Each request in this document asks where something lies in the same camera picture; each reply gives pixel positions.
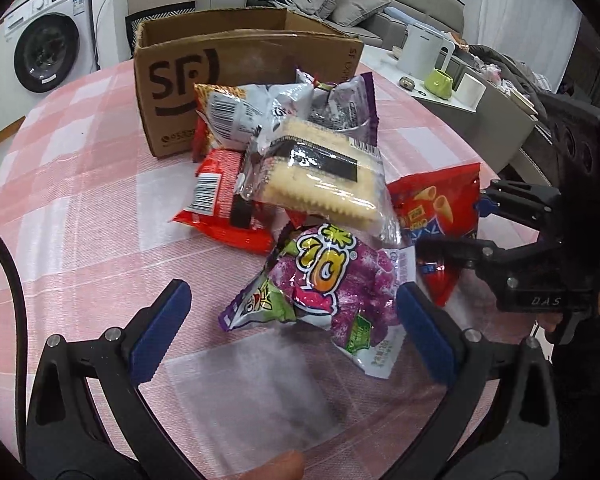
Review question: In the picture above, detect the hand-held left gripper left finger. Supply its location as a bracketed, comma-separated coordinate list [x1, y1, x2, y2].
[25, 279, 193, 480]

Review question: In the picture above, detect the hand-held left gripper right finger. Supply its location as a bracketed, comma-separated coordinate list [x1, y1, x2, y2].
[396, 282, 561, 480]

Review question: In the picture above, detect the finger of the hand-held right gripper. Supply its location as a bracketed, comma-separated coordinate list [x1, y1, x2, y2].
[415, 237, 562, 307]
[477, 179, 562, 232]

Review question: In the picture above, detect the red cone snack packet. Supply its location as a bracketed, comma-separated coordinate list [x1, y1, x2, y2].
[385, 162, 482, 308]

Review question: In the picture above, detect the purple grape candy packet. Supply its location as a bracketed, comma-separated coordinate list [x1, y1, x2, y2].
[219, 222, 418, 381]

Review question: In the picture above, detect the red barcode snack packet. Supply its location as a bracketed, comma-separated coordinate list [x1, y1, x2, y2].
[170, 149, 281, 256]

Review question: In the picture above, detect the clear cracker packet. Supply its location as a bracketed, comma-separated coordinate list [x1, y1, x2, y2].
[235, 117, 403, 248]

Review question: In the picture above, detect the dark purple snack packet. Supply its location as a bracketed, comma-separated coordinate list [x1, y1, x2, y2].
[307, 72, 381, 148]

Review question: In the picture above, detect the silver grey snack packet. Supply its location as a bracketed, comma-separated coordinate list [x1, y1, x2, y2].
[250, 67, 317, 136]

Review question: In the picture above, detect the orange white chips packet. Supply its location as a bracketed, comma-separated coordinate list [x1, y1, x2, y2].
[192, 82, 281, 153]

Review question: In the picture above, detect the brown cardboard box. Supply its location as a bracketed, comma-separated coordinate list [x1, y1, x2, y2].
[132, 7, 366, 161]

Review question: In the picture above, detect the person's right hand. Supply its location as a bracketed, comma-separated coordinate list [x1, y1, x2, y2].
[533, 310, 564, 334]

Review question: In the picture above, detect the person's left hand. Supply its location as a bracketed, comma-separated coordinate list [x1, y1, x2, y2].
[242, 450, 307, 480]

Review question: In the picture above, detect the white marble coffee table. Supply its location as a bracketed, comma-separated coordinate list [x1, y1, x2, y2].
[360, 42, 556, 161]

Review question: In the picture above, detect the white cup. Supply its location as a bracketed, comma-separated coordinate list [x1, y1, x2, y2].
[454, 72, 488, 111]

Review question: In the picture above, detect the grey clothes heap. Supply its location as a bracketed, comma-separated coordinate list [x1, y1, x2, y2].
[467, 45, 551, 106]

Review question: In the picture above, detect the green mug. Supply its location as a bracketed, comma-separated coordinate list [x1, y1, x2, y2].
[425, 67, 456, 101]

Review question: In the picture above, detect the pink plaid tablecloth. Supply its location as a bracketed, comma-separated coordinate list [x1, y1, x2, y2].
[0, 57, 546, 480]

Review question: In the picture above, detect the white electric kettle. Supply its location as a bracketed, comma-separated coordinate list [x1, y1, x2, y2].
[397, 24, 458, 78]

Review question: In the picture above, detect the grey sofa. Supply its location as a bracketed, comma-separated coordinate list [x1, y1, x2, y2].
[195, 0, 466, 48]

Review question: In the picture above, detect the white washing machine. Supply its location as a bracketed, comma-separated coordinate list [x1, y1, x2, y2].
[2, 0, 101, 93]

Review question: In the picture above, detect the black chair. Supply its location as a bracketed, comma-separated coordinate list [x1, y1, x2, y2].
[125, 2, 197, 61]

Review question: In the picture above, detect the black cable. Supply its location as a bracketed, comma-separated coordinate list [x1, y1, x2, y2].
[0, 215, 29, 461]

